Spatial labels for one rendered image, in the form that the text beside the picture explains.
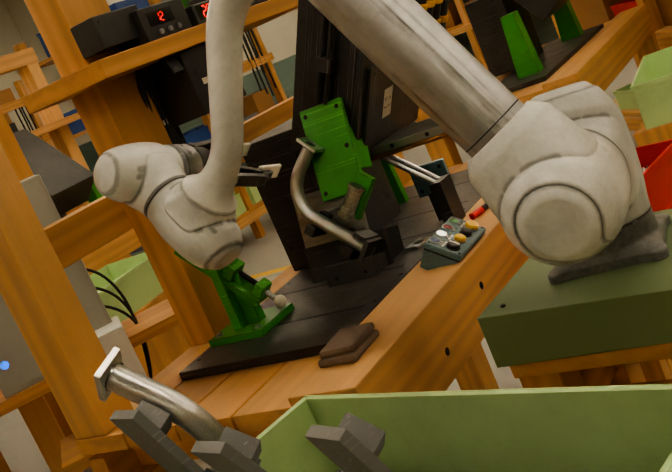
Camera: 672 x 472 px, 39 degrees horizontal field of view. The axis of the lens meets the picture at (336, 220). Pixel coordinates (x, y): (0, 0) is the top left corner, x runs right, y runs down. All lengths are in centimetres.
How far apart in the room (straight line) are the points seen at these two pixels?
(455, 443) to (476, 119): 42
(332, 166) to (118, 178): 62
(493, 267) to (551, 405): 92
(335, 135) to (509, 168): 91
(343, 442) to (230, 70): 94
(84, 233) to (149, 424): 112
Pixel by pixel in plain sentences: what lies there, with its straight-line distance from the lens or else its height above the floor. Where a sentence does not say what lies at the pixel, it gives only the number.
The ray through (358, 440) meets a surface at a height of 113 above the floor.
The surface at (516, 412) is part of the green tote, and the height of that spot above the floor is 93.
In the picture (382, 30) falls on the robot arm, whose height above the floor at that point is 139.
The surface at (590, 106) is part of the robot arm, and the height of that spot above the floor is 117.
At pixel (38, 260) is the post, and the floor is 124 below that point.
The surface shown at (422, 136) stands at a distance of 213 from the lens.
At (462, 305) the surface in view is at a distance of 185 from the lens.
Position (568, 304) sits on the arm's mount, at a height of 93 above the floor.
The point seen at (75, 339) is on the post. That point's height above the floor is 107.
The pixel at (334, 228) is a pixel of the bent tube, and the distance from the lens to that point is 209.
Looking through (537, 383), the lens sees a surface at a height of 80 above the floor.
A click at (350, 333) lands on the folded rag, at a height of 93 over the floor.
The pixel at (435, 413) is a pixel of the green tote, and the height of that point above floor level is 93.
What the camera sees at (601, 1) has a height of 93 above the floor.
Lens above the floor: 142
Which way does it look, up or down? 11 degrees down
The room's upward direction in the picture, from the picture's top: 23 degrees counter-clockwise
